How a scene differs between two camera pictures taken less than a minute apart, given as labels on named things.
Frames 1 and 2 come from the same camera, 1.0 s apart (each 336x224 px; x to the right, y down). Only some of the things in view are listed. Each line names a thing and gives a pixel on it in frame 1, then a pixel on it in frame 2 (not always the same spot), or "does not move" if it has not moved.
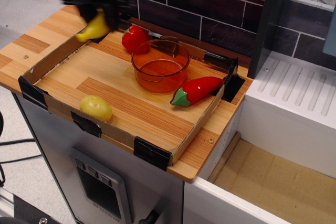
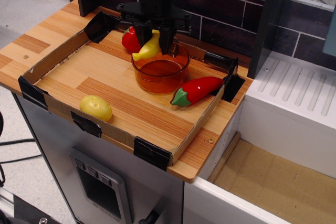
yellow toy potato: x=96 y=106 does not move
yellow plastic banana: x=97 y=28 -> x=152 y=49
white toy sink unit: x=276 y=162 does not move
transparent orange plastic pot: x=160 y=65 does not move
